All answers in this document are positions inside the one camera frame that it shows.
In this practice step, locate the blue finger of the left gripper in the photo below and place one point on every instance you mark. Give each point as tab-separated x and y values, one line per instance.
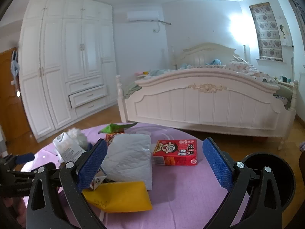
23	159

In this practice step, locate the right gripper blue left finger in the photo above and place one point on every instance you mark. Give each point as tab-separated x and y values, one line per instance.
44	206

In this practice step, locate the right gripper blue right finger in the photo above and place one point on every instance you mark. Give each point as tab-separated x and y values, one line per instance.
252	199

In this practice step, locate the white milk carton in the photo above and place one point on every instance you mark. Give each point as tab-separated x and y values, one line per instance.
67	149

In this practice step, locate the yellow envelope bag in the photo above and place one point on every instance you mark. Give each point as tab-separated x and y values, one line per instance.
119	197

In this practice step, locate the red milk carton box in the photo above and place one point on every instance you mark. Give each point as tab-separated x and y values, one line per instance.
182	152

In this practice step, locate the green snack wrapper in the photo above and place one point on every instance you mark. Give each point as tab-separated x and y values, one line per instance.
116	128

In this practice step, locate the white padded mailer bag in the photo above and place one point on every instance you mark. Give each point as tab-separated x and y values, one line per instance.
129	159

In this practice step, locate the wooden door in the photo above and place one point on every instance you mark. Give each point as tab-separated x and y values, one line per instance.
14	122

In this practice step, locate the white fluffy ball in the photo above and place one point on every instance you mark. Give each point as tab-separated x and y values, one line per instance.
79	137

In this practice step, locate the purple tablecloth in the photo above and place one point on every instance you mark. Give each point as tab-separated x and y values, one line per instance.
181	196

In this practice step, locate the white wardrobe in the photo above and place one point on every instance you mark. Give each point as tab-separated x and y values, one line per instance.
67	62

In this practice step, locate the floral bed quilt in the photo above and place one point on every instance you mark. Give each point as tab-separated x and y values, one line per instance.
247	70

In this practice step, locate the patterned window blind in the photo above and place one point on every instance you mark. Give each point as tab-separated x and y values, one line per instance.
269	43

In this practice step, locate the white air conditioner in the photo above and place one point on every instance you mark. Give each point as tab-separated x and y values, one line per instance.
142	15

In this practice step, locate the white bed frame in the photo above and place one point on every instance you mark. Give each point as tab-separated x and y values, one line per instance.
210	98

